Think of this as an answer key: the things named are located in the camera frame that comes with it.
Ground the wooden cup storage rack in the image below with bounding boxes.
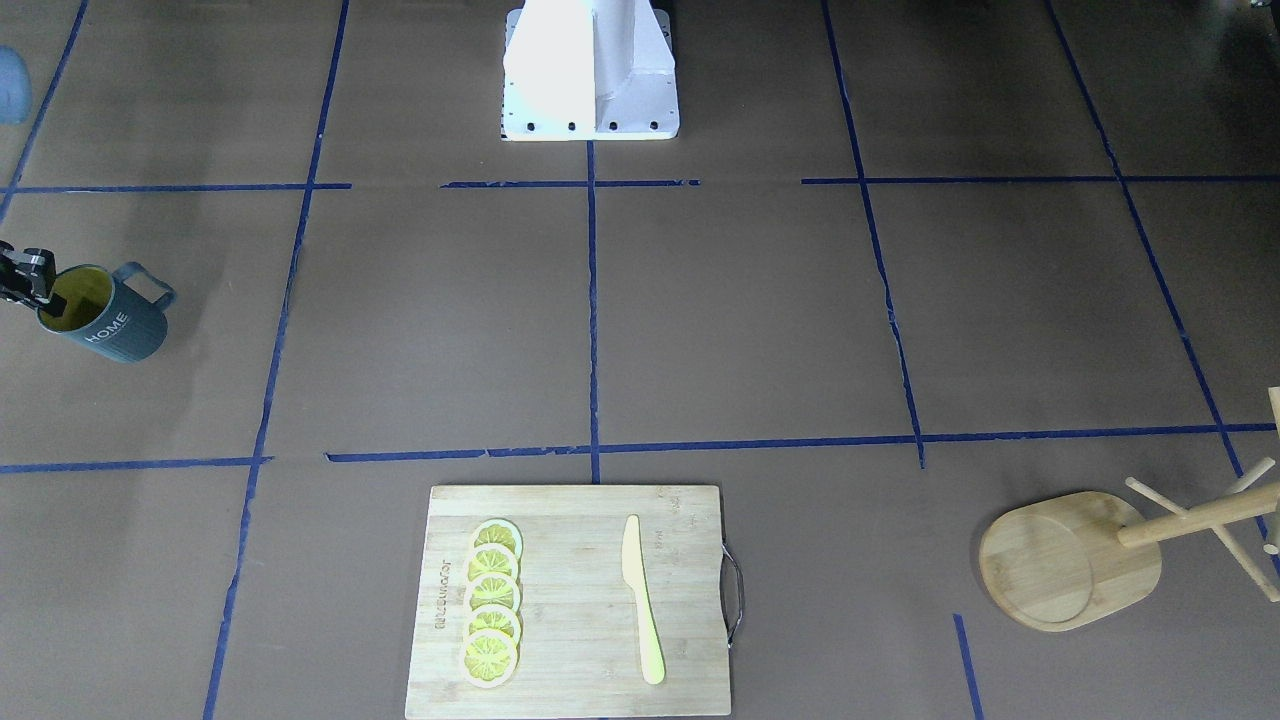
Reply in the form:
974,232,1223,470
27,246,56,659
978,387,1280,633

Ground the dark blue HOME mug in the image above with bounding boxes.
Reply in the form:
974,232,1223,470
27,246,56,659
36,263,177,363

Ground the bamboo cutting board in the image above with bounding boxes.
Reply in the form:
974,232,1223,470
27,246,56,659
404,486,732,719

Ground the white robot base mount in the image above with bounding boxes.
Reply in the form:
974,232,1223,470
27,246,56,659
500,1,681,142

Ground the yellow plastic knife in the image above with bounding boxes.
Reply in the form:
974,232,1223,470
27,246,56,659
621,514,666,685

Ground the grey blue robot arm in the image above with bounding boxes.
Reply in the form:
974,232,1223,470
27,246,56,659
1,46,58,311

